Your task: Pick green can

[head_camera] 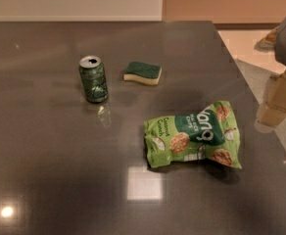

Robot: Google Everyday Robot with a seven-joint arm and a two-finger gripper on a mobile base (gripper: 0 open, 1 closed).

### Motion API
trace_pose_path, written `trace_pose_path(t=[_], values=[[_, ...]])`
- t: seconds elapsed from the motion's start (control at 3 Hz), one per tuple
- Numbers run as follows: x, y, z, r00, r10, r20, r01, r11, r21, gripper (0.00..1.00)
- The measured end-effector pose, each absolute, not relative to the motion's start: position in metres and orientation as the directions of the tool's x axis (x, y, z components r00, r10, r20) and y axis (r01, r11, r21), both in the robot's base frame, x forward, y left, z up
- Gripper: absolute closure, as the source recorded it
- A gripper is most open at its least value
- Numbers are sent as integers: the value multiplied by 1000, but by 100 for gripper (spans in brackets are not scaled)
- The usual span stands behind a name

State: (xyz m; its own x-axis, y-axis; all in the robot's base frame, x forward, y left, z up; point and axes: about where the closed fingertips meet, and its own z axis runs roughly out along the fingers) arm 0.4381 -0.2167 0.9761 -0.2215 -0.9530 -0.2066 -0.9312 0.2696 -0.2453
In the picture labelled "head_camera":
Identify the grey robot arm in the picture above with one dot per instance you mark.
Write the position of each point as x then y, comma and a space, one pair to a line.
280, 44

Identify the green soda can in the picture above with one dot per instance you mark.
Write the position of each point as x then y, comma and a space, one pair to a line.
92, 74

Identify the green rice chips bag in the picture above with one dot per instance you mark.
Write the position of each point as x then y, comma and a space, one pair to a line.
211, 134

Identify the green and yellow sponge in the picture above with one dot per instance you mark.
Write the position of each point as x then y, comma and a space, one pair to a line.
143, 73

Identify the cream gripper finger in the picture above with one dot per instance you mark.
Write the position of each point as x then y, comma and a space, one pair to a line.
272, 110

